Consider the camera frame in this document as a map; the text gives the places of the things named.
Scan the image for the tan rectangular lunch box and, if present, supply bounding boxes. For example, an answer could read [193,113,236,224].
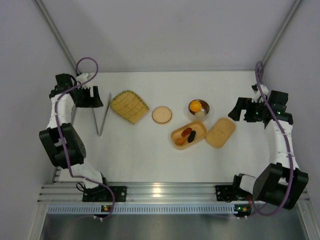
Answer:
[170,120,207,150]

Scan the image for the slotted cable duct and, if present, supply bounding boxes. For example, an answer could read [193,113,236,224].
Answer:
[47,204,241,215]

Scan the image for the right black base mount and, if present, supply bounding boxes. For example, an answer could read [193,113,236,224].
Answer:
[215,185,237,203]

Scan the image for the white steamed bun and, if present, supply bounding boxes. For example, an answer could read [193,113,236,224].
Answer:
[195,110,206,118]

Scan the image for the left aluminium frame post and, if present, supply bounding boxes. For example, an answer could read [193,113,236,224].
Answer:
[32,0,77,75]

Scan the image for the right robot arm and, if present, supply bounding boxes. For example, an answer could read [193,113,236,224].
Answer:
[228,90,309,210]

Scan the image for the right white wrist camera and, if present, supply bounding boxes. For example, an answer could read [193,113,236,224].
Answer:
[251,84,269,103]

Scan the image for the red-orange food slice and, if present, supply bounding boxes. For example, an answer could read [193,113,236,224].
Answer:
[181,127,193,137]

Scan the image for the bamboo fan-shaped tray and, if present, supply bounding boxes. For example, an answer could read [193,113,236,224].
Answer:
[110,90,150,125]

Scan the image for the right aluminium frame post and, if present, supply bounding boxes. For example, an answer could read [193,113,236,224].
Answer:
[261,0,305,67]

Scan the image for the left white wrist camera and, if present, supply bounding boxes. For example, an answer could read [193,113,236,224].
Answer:
[76,73,91,84]

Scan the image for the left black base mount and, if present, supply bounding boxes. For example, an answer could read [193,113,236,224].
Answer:
[82,185,127,203]

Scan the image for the orange egg tart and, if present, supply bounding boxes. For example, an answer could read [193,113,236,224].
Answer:
[189,100,202,113]

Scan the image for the round beige lid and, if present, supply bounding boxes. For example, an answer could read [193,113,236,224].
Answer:
[152,106,173,125]

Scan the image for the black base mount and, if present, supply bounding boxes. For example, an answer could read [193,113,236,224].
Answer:
[82,185,127,203]
[215,185,237,203]

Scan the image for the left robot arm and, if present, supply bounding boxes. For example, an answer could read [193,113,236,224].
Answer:
[39,73,113,202]

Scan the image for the black sea cucumber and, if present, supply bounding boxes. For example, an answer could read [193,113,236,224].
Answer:
[187,130,197,143]

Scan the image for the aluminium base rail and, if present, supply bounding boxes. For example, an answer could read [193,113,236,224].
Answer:
[37,182,221,204]

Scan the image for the tan rectangular box lid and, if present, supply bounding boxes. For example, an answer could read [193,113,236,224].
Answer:
[205,118,236,149]

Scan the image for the metal tongs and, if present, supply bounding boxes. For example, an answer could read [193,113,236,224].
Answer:
[93,92,112,137]

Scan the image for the aluminium frame post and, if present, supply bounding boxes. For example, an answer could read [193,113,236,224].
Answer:
[32,0,77,75]
[261,0,305,67]

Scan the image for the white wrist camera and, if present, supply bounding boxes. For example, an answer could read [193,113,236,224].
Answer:
[76,73,91,84]
[251,84,269,103]

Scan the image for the fried chicken piece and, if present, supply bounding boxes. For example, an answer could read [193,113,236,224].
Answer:
[176,137,187,146]

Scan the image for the round steel-lined container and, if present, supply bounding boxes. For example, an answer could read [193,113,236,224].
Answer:
[187,99,210,122]

